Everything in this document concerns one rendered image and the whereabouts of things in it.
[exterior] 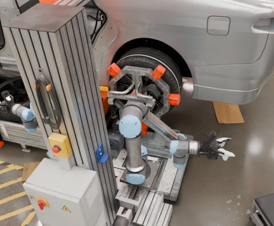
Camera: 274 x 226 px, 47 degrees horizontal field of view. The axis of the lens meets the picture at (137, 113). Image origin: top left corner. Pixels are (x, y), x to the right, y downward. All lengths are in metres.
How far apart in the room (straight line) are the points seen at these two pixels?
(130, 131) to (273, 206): 1.49
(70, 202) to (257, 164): 2.25
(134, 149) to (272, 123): 2.43
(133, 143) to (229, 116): 2.30
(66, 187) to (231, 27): 1.65
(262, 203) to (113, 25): 1.90
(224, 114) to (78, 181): 2.58
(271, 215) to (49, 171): 1.71
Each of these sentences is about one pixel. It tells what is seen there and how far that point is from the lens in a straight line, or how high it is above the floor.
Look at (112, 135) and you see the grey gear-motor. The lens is 3.12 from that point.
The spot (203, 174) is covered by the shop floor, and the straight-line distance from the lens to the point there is 3.29.
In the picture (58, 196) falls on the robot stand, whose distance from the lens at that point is 1.70.
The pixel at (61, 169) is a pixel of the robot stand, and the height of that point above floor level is 1.23.
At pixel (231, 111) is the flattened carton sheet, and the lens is 4.02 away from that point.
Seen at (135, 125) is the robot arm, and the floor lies 1.44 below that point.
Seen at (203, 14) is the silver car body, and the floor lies 1.55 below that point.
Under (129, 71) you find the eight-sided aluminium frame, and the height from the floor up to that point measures 1.10.
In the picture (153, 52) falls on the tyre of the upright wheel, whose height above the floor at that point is 1.17.
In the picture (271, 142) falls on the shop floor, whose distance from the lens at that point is 3.74.
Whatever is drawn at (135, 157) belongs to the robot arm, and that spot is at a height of 1.17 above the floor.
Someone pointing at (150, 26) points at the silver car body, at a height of 1.42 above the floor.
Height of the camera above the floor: 2.54
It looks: 40 degrees down
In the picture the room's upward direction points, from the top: 5 degrees counter-clockwise
